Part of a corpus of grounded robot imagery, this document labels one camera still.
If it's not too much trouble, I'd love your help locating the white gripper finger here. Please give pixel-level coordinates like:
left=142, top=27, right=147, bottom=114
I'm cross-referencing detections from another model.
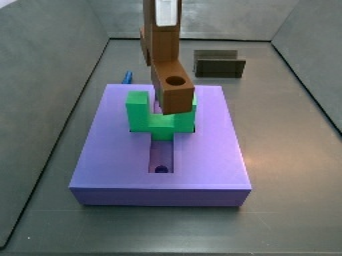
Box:
left=155, top=0, right=178, bottom=26

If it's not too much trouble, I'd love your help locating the brown T-shaped block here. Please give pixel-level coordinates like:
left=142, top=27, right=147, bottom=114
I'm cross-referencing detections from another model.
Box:
left=139, top=0, right=195, bottom=114

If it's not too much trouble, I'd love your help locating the purple base board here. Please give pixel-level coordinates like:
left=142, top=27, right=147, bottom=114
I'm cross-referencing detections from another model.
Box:
left=69, top=84, right=251, bottom=206

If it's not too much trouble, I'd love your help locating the blue cylindrical peg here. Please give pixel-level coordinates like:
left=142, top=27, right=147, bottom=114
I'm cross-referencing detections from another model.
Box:
left=122, top=71, right=132, bottom=84

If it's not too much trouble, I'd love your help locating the green U-shaped block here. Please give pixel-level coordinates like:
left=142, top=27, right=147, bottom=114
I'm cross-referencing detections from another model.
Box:
left=126, top=91, right=196, bottom=141

